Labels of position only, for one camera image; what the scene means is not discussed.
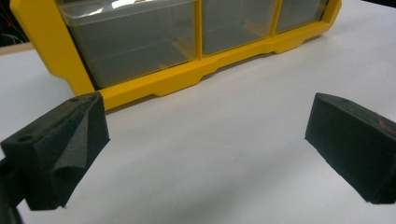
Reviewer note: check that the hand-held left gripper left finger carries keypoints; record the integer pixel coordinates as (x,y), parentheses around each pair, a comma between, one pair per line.
(46,155)

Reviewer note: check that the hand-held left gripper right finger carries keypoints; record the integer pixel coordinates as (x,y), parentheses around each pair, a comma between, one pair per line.
(351,146)

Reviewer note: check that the large clear plastic drawer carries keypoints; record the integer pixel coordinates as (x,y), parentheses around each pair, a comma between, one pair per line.
(130,46)

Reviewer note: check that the yellow plastic drawer organizer frame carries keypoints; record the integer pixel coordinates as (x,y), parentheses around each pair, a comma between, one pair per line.
(183,76)

